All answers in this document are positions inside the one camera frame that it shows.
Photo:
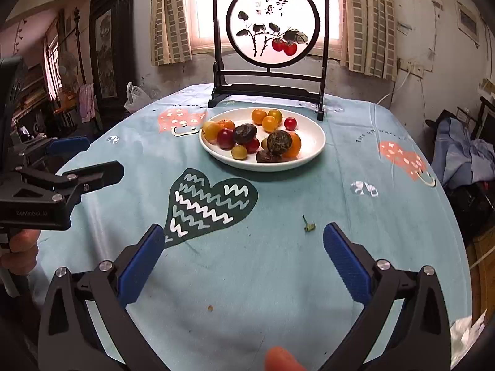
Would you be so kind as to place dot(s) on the white wall socket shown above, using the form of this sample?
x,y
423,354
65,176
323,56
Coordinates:
x,y
412,65

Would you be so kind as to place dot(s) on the white oval plate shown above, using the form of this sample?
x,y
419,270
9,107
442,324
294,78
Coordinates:
x,y
309,139

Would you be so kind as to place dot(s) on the small smooth orange citrus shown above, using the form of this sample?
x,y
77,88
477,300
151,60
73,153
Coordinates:
x,y
270,124
258,116

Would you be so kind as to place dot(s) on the person's right hand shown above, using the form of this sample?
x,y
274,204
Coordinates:
x,y
280,361

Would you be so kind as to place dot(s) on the person's left hand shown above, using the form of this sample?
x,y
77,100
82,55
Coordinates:
x,y
23,251

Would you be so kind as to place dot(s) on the black bag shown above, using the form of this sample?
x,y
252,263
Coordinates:
x,y
468,208

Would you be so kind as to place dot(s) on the red cherry tomato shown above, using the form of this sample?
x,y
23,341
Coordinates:
x,y
290,123
252,146

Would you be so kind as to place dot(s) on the small framed wall panel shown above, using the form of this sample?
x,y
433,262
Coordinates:
x,y
468,21

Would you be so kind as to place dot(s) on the black framed wall picture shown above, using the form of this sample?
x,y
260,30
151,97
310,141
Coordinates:
x,y
106,46

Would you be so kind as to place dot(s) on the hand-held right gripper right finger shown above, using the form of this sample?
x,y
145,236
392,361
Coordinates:
x,y
346,262

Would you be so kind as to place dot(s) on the pink hanging cloth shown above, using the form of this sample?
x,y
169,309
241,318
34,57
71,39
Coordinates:
x,y
87,102

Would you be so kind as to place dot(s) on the dark wooden coat stand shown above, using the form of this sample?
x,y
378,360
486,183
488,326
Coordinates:
x,y
79,42

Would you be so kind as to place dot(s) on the crumpled white plastic bag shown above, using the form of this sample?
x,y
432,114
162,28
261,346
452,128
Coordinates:
x,y
466,336

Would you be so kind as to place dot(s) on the dark wrinkled passion fruit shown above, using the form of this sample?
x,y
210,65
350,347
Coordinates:
x,y
279,142
244,133

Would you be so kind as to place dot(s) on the blue clothes pile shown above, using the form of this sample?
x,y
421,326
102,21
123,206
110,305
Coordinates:
x,y
452,150

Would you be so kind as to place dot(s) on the rough orange mandarin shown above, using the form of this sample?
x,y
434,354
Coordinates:
x,y
226,123

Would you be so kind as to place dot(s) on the black-framed painted table screen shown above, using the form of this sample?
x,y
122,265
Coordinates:
x,y
270,19

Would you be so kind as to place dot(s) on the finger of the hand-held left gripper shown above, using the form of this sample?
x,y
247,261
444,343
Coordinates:
x,y
100,174
69,145

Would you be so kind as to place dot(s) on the standing fan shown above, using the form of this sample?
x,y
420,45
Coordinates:
x,y
69,67

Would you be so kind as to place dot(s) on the large orange-yellow tomato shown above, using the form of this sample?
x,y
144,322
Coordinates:
x,y
210,130

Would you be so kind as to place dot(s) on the green fruit stem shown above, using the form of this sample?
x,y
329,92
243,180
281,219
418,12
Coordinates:
x,y
309,227

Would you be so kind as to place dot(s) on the beige checked curtain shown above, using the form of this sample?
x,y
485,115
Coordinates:
x,y
369,23
170,19

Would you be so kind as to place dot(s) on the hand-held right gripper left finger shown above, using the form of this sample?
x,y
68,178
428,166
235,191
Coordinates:
x,y
141,266

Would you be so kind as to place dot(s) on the wooden cabinet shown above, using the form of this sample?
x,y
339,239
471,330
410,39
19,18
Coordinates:
x,y
481,266

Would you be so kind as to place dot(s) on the bright window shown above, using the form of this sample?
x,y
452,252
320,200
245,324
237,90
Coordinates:
x,y
201,7

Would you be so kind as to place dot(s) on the small pale loquat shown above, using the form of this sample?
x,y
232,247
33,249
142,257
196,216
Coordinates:
x,y
264,143

